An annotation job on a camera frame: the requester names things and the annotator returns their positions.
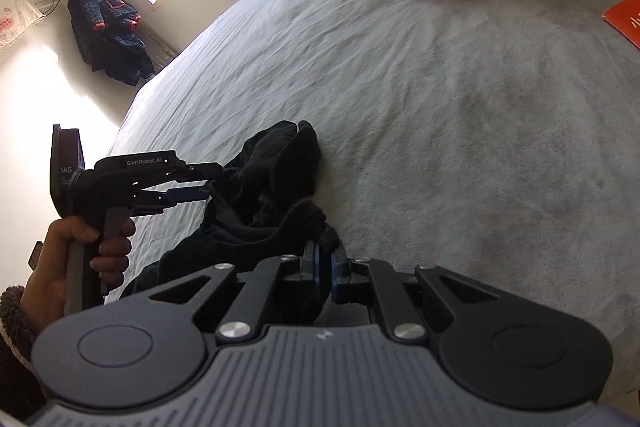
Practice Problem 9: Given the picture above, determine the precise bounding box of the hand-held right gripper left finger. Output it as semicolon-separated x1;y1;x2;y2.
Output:
122;241;321;343

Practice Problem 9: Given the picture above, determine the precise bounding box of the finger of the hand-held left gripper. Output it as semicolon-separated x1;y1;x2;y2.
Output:
174;161;227;184
136;187;211;215

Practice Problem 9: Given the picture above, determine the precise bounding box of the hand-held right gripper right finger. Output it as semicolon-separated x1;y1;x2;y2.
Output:
330;244;506;343

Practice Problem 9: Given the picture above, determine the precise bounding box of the black garment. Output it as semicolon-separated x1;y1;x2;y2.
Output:
122;121;342;328

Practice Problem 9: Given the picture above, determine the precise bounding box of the person's left forearm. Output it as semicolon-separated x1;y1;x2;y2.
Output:
0;284;51;420

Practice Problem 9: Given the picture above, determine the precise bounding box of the person's left hand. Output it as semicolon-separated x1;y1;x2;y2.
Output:
20;214;138;335

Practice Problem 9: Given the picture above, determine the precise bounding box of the hanging dark blue jacket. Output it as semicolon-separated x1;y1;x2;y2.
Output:
67;0;156;86

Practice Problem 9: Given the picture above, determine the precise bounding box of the white printed cloth cover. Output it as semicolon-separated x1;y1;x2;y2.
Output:
0;0;46;54

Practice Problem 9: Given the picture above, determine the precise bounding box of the orange red packet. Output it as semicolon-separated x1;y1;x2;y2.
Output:
602;0;640;50

